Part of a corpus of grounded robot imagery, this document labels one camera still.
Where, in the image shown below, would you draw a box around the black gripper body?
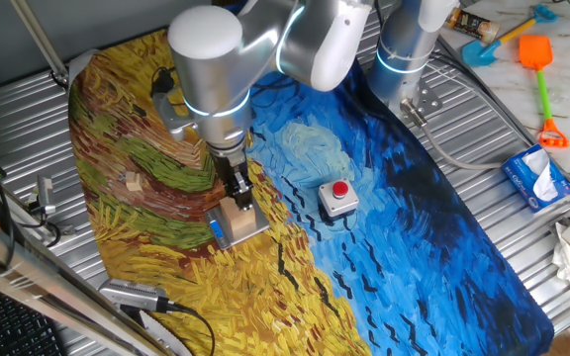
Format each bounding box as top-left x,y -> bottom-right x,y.
214,150 -> 255,197

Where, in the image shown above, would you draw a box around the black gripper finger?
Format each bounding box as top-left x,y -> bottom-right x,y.
224,170 -> 239,201
237,173 -> 256,212

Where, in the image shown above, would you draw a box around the large wooden cube block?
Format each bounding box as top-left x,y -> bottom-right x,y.
219,196 -> 258,242

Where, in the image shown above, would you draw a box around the silver digital scale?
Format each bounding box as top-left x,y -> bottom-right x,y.
203,195 -> 271,251

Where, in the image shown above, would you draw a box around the red button grey box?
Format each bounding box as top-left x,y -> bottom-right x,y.
318,178 -> 360,220

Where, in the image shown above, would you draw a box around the small notched wooden block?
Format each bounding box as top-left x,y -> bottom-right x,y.
124,171 -> 144,193

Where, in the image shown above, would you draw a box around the silver hub device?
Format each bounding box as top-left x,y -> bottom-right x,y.
98,277 -> 170,314

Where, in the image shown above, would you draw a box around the painted blue yellow tablecloth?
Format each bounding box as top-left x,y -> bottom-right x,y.
66,29 -> 556,356

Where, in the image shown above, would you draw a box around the thin metal stand rod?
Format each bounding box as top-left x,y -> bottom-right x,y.
9,0 -> 71,89

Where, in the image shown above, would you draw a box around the black keyboard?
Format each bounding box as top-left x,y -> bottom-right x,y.
0,284 -> 66,356

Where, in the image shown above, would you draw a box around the blue toy shovel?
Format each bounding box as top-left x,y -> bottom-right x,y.
460,3 -> 559,68

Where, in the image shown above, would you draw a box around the blue tissue box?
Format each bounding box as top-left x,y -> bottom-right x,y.
501,143 -> 570,214

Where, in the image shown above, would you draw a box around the brown drink bottle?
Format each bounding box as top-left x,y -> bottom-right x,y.
443,6 -> 502,45

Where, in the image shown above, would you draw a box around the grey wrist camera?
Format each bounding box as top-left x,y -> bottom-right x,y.
152,91 -> 202,143

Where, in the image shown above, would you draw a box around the black hub cable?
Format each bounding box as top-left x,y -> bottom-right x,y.
164,300 -> 217,356

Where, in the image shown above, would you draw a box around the grey metal bracket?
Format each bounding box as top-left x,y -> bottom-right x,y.
26,174 -> 76,236

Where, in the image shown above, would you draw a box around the grey corrugated hose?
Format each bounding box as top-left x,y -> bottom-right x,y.
400,97 -> 507,172

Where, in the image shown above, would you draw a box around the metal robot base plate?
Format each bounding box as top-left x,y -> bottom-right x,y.
397,77 -> 444,121

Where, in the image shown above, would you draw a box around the aluminium frame bar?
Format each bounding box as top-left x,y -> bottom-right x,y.
0,204 -> 168,356

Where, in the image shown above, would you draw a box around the orange toy shovel green handle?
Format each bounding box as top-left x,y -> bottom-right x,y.
518,34 -> 570,149

